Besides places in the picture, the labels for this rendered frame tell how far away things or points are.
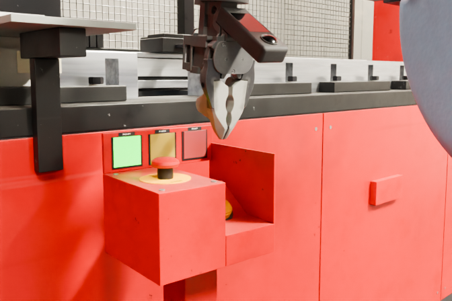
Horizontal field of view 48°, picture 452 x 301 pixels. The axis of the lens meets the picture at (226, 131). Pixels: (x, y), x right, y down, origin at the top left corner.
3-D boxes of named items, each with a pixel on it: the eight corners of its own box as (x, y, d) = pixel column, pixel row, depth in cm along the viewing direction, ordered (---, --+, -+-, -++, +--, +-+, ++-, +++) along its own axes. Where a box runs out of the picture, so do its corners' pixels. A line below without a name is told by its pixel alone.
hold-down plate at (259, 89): (229, 97, 114) (229, 83, 114) (213, 96, 118) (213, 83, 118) (311, 93, 134) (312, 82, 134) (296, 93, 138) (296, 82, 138)
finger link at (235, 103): (220, 132, 81) (222, 74, 79) (243, 138, 77) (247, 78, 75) (204, 133, 79) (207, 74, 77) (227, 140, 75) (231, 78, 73)
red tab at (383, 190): (375, 205, 145) (377, 181, 144) (369, 204, 146) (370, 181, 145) (402, 197, 155) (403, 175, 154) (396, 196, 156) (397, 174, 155)
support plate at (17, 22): (11, 21, 62) (11, 13, 62) (-48, 33, 81) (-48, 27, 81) (136, 30, 74) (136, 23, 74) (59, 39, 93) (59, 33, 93)
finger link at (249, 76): (246, 105, 78) (249, 48, 76) (252, 107, 77) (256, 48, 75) (222, 107, 75) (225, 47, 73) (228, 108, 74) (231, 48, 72)
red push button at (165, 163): (160, 187, 68) (160, 160, 67) (145, 182, 71) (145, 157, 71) (185, 183, 70) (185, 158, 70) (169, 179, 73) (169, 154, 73)
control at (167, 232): (159, 287, 63) (157, 145, 61) (104, 252, 76) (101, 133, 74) (274, 252, 76) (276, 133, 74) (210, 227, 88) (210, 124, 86)
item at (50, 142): (64, 182, 71) (58, 26, 68) (25, 168, 81) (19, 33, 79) (91, 178, 73) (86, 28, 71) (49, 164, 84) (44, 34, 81)
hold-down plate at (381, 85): (334, 92, 141) (334, 81, 140) (318, 92, 145) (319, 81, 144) (390, 90, 161) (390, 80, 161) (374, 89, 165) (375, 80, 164)
